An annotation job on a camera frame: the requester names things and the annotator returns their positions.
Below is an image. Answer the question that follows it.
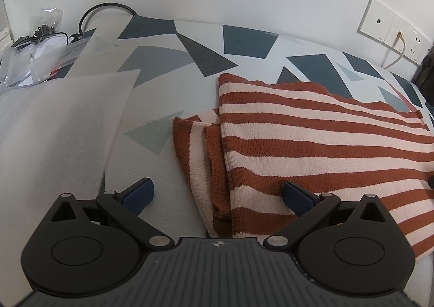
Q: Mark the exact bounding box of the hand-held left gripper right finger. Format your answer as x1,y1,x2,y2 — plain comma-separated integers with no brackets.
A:
263,181,396,251

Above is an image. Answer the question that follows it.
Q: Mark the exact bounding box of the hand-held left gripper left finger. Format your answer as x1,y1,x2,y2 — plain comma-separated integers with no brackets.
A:
41,177,174,251

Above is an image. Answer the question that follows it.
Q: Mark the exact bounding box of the brown pink striped sweater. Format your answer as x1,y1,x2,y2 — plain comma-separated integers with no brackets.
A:
171,72,434,258

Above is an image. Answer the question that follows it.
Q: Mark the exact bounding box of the white foam sheet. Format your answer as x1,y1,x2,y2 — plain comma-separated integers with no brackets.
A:
69,27,133,73
0,69,141,294

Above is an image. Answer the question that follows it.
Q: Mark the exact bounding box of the geometric printed sheet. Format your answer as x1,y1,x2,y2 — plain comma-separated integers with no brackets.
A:
51,14,434,253

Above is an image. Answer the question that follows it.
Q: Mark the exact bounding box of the black water bottle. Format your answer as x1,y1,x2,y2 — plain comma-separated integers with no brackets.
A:
410,54,434,108

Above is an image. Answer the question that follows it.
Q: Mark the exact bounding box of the clear plastic bag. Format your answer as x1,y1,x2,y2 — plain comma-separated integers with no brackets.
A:
0,5,80,89

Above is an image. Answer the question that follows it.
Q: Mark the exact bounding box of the white cable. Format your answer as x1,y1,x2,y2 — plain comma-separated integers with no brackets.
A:
383,32,407,71

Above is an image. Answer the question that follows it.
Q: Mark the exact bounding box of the white coaxial wall socket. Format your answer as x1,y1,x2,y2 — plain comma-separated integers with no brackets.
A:
358,0,397,44

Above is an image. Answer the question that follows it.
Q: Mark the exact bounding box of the white power wall socket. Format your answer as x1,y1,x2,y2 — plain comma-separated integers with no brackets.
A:
405,27,434,63

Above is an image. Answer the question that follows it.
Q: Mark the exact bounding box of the black cable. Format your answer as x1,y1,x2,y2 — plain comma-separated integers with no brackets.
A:
79,3,138,38

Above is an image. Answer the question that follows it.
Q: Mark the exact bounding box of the white network wall socket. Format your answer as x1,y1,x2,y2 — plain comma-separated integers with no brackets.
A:
383,17,421,57

